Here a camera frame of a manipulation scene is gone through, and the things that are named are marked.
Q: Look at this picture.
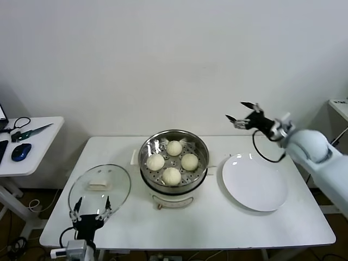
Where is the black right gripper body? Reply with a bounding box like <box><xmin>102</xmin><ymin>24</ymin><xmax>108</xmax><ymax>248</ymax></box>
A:
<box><xmin>244</xmin><ymin>110</ymin><xmax>275</xmax><ymax>134</ymax></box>

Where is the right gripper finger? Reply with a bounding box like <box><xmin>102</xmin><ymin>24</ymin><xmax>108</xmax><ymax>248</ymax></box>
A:
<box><xmin>240</xmin><ymin>101</ymin><xmax>265</xmax><ymax>114</ymax></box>
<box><xmin>225</xmin><ymin>114</ymin><xmax>250</xmax><ymax>129</ymax></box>

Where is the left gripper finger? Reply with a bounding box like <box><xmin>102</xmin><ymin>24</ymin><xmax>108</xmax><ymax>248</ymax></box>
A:
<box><xmin>96</xmin><ymin>195</ymin><xmax>112</xmax><ymax>221</ymax></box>
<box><xmin>69</xmin><ymin>197</ymin><xmax>83</xmax><ymax>222</ymax></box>

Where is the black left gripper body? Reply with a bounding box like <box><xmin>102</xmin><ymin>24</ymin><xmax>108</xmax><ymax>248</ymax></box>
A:
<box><xmin>72</xmin><ymin>214</ymin><xmax>106</xmax><ymax>241</ymax></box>

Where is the glass lid with cream handle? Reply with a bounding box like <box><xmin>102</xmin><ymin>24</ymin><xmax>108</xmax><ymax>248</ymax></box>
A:
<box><xmin>68</xmin><ymin>164</ymin><xmax>132</xmax><ymax>221</ymax></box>

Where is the white steamed baozi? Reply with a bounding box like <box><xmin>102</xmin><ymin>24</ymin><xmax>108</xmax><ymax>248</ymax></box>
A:
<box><xmin>166</xmin><ymin>140</ymin><xmax>183</xmax><ymax>157</ymax></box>
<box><xmin>147</xmin><ymin>154</ymin><xmax>165</xmax><ymax>171</ymax></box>
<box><xmin>162</xmin><ymin>167</ymin><xmax>182</xmax><ymax>187</ymax></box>
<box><xmin>181</xmin><ymin>153</ymin><xmax>199</xmax><ymax>171</ymax></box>

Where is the steel perforated steamer basket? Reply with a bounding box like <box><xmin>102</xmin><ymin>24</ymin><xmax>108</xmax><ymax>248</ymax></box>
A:
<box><xmin>131</xmin><ymin>129</ymin><xmax>218</xmax><ymax>192</ymax></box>

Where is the white round plate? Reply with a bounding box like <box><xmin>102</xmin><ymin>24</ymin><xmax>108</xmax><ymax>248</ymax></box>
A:
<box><xmin>222</xmin><ymin>153</ymin><xmax>289</xmax><ymax>212</ymax></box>

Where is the white electric cooker base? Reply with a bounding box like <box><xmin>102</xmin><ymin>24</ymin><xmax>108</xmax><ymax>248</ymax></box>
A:
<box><xmin>140</xmin><ymin>163</ymin><xmax>217</xmax><ymax>212</ymax></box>

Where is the white side desk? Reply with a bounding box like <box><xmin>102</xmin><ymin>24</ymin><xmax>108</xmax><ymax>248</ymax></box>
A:
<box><xmin>0</xmin><ymin>116</ymin><xmax>65</xmax><ymax>237</ymax></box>

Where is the blue computer mouse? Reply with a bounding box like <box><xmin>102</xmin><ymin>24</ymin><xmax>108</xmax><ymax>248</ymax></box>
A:
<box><xmin>11</xmin><ymin>143</ymin><xmax>33</xmax><ymax>162</ymax></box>

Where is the white desk with black label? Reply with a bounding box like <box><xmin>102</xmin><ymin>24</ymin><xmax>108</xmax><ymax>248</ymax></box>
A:
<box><xmin>327</xmin><ymin>99</ymin><xmax>348</xmax><ymax>122</ymax></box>

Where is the green black pointed tool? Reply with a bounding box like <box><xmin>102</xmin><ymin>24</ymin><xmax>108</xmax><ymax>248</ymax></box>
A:
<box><xmin>11</xmin><ymin>123</ymin><xmax>54</xmax><ymax>142</ymax></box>

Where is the black keyboard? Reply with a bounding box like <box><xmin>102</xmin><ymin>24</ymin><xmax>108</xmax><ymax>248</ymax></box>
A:
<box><xmin>0</xmin><ymin>140</ymin><xmax>9</xmax><ymax>166</ymax></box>

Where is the black laptop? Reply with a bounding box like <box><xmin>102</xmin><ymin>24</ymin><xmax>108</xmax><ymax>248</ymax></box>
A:
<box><xmin>0</xmin><ymin>102</ymin><xmax>10</xmax><ymax>131</ymax></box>

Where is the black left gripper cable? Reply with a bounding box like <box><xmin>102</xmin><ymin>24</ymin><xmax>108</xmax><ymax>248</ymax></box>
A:
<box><xmin>59</xmin><ymin>227</ymin><xmax>79</xmax><ymax>248</ymax></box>

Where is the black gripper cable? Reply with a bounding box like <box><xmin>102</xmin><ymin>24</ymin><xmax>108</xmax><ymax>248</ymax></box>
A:
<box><xmin>59</xmin><ymin>227</ymin><xmax>79</xmax><ymax>248</ymax></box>
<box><xmin>252</xmin><ymin>129</ymin><xmax>287</xmax><ymax>164</ymax></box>

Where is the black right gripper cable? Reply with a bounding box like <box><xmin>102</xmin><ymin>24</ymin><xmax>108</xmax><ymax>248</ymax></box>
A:
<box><xmin>252</xmin><ymin>129</ymin><xmax>287</xmax><ymax>164</ymax></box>

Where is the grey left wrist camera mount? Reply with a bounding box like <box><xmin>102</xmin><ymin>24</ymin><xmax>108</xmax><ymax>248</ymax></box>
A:
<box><xmin>50</xmin><ymin>240</ymin><xmax>89</xmax><ymax>261</ymax></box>

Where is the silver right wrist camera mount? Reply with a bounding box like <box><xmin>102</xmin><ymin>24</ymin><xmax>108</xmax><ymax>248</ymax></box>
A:
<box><xmin>271</xmin><ymin>112</ymin><xmax>296</xmax><ymax>142</ymax></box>

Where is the white floor cable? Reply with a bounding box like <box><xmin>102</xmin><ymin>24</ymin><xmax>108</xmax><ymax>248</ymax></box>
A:
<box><xmin>28</xmin><ymin>187</ymin><xmax>62</xmax><ymax>212</ymax></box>

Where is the black floor cable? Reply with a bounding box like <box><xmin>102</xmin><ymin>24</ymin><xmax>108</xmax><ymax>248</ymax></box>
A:
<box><xmin>0</xmin><ymin>236</ymin><xmax>47</xmax><ymax>261</ymax></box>

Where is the black looped cable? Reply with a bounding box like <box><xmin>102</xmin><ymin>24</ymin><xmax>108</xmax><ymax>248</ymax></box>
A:
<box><xmin>0</xmin><ymin>116</ymin><xmax>31</xmax><ymax>134</ymax></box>

